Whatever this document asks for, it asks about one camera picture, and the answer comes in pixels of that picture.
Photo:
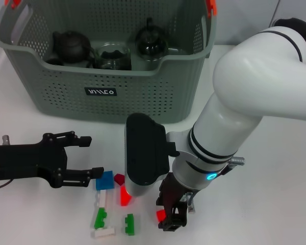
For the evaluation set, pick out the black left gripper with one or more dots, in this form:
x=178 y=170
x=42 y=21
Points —
x=25 y=160

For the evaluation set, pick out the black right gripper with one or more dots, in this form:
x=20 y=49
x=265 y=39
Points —
x=173 y=194

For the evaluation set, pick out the small red brick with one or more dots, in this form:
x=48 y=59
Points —
x=160 y=215

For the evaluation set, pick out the green stepped brick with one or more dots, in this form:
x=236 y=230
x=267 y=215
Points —
x=129 y=225
x=100 y=218

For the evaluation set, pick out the glass teacup with black base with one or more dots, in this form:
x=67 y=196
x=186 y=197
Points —
x=151 y=43
x=113 y=57

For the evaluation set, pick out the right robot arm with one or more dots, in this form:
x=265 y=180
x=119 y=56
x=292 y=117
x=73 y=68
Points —
x=244 y=76

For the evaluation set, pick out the grey perforated storage bin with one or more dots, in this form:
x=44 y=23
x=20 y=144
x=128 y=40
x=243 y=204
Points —
x=117 y=89

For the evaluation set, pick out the blue square brick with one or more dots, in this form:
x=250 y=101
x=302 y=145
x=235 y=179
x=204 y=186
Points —
x=105 y=181

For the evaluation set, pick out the dark red arch brick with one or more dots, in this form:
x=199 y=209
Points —
x=119 y=178

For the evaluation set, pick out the long white brick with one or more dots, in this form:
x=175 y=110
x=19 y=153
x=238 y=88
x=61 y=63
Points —
x=102 y=200

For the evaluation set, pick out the red slope brick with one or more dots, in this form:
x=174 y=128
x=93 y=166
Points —
x=124 y=199

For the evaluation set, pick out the short white studded brick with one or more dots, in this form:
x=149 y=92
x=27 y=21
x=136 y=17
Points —
x=103 y=233

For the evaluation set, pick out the black clay teapot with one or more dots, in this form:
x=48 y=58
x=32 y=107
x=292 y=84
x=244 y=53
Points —
x=71 y=47

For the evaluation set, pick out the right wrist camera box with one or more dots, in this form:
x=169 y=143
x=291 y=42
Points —
x=145 y=153

